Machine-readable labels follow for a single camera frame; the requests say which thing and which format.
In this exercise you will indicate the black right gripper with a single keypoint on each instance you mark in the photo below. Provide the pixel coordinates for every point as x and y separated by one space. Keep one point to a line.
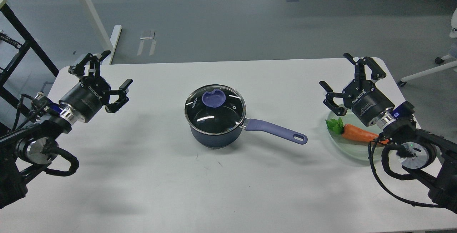
367 102

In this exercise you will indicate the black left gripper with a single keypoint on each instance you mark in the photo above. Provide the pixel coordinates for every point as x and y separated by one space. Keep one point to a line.
92 91

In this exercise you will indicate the glass lid with blue knob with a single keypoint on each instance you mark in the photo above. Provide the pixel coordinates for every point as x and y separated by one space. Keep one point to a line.
215 109

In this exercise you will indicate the blue saucepan with handle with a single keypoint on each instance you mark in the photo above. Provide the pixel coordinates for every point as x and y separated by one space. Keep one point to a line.
249 125

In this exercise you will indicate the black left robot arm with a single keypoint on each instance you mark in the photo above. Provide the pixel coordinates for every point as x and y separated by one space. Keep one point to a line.
31 148

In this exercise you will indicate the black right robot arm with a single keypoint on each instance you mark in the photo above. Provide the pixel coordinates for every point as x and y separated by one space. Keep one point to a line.
408 153

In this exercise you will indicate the orange toy carrot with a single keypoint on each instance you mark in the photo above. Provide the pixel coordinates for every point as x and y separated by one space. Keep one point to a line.
349 132

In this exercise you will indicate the clear glass plate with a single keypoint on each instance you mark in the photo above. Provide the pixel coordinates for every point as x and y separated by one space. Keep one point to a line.
354 149

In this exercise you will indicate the black metal rack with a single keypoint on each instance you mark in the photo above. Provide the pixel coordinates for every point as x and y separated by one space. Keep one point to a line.
25 67

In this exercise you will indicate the white table frame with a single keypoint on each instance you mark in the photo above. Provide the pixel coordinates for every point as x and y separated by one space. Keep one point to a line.
89 15

